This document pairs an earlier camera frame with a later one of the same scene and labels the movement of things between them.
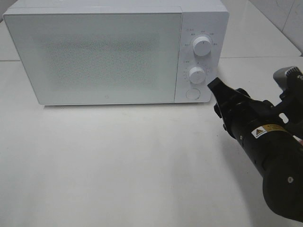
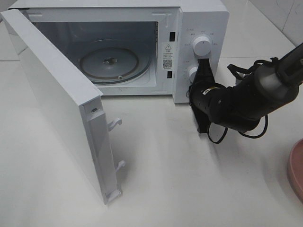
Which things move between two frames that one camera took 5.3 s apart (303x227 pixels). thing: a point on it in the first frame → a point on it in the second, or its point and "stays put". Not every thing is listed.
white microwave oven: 98,58 → 75,102
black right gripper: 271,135 → 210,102
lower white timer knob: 196,75 stays put
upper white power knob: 202,46 stays put
